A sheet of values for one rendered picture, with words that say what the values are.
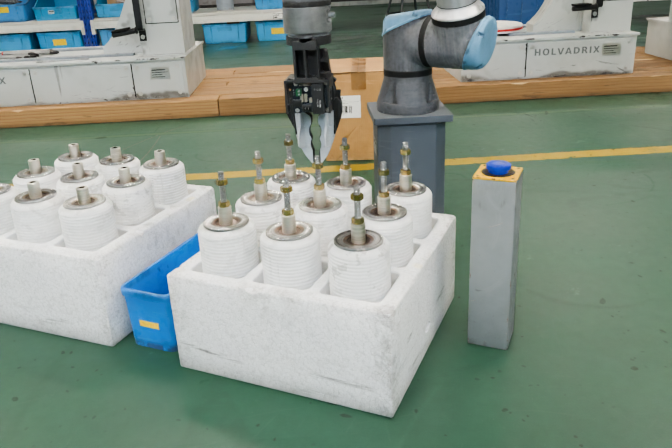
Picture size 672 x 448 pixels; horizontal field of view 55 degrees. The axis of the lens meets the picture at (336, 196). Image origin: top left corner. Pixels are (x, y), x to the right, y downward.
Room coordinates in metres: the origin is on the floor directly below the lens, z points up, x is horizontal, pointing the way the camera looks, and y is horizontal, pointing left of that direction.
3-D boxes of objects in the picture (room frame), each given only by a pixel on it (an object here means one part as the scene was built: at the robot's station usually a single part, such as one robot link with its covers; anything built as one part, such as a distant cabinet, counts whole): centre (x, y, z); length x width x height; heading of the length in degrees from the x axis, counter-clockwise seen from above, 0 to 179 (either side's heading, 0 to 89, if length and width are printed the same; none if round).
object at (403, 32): (1.54, -0.19, 0.47); 0.13 x 0.12 x 0.14; 53
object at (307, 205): (1.05, 0.03, 0.25); 0.08 x 0.08 x 0.01
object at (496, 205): (1.00, -0.27, 0.16); 0.07 x 0.07 x 0.31; 66
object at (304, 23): (1.03, 0.03, 0.56); 0.08 x 0.08 x 0.05
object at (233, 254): (0.99, 0.18, 0.16); 0.10 x 0.10 x 0.18
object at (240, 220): (0.99, 0.18, 0.25); 0.08 x 0.08 x 0.01
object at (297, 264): (0.94, 0.08, 0.16); 0.10 x 0.10 x 0.18
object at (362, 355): (1.05, 0.03, 0.09); 0.39 x 0.39 x 0.18; 66
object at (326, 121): (1.03, 0.01, 0.38); 0.06 x 0.03 x 0.09; 173
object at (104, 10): (5.80, 1.74, 0.36); 0.50 x 0.38 x 0.21; 2
